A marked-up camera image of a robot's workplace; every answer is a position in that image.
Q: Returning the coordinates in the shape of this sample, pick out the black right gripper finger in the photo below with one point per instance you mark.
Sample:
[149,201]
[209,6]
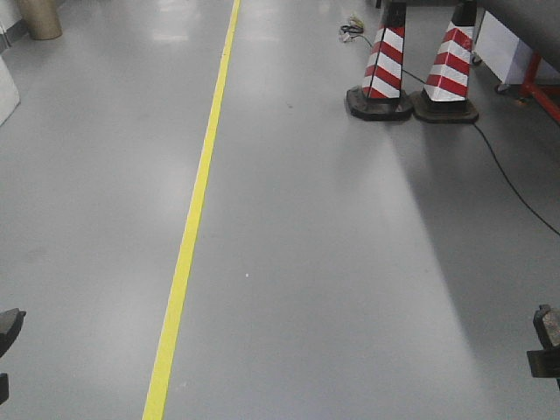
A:
[544,363]

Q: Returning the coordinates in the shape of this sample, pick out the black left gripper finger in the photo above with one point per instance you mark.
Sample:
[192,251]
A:
[4,387]

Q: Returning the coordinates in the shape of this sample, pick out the grey brake pad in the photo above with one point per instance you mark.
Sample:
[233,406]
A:
[11,324]
[546,324]

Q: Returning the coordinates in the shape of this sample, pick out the right red-white traffic cone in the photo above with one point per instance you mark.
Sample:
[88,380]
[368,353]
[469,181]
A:
[444,96]

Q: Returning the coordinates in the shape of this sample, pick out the red-white traffic cone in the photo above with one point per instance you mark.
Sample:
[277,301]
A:
[444,96]
[380,96]

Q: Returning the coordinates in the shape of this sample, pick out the left red-white traffic cone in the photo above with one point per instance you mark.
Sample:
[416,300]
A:
[380,96]

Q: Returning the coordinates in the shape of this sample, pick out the cardboard tube roll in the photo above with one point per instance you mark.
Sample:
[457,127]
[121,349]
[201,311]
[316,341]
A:
[41,18]

